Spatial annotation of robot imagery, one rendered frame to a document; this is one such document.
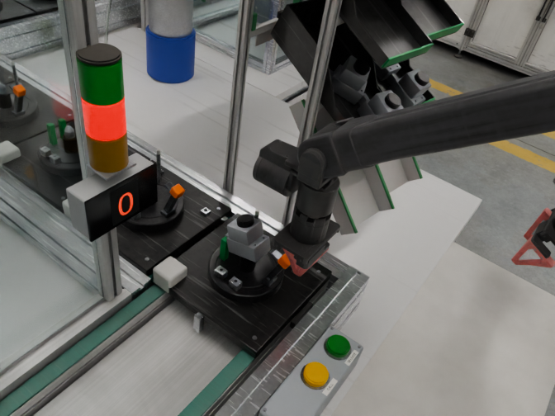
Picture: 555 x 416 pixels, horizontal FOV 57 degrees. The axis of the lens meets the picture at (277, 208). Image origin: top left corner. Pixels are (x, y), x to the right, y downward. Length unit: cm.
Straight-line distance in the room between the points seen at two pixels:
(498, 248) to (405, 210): 150
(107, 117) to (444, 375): 77
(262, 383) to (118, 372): 23
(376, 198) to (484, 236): 178
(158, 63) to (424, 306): 110
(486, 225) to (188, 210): 212
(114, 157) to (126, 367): 38
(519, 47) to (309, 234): 408
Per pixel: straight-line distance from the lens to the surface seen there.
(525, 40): 469
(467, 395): 107
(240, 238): 87
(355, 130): 64
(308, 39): 95
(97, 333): 91
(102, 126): 66
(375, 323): 109
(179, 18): 167
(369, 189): 112
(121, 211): 74
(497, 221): 301
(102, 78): 62
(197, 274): 95
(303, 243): 77
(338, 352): 88
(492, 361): 114
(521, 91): 56
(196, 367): 90
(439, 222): 138
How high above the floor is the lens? 169
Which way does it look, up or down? 41 degrees down
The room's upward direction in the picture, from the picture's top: 11 degrees clockwise
